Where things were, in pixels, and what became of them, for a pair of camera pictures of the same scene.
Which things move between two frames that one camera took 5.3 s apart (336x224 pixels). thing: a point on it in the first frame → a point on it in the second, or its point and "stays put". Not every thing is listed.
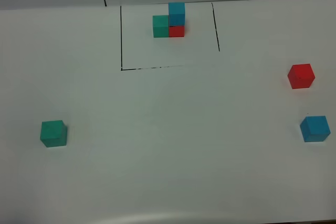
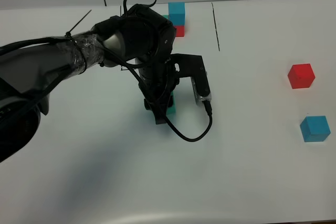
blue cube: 314,128 stays put
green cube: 53,134 → 171,113
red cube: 301,76 stays put
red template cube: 176,31 stays put
